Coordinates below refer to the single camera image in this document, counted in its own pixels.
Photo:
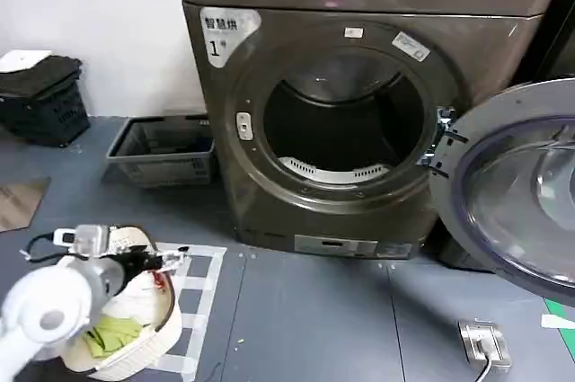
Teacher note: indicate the white round laundry basket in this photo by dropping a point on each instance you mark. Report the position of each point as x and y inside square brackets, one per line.
[148, 341]

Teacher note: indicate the steel floor socket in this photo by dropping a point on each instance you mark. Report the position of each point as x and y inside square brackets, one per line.
[483, 339]

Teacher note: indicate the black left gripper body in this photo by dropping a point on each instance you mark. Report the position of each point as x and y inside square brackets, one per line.
[137, 263]

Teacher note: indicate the round glass dryer door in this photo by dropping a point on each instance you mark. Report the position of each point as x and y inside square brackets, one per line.
[507, 184]

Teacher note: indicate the black plastic crate basket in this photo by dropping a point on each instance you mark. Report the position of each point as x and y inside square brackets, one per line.
[49, 121]

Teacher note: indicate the flat white item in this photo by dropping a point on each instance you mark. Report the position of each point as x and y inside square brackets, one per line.
[22, 59]

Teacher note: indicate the grey dryer with round opening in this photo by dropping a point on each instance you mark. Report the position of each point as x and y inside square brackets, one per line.
[341, 220]

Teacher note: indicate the green garment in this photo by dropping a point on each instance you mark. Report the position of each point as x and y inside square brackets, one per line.
[114, 334]

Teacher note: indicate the pile of dark clothes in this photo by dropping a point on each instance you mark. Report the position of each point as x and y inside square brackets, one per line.
[49, 72]

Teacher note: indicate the silver-linked left gripper finger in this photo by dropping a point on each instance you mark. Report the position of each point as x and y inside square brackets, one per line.
[167, 267]
[173, 255]

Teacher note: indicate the brown cardboard board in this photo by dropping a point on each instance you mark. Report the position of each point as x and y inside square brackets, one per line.
[20, 204]

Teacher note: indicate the white garment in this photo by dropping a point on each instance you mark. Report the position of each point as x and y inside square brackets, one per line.
[144, 299]

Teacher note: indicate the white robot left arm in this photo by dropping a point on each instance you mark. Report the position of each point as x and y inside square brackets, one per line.
[49, 310]

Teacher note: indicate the grey plastic laundry basket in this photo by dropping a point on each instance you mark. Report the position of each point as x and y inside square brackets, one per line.
[161, 171]

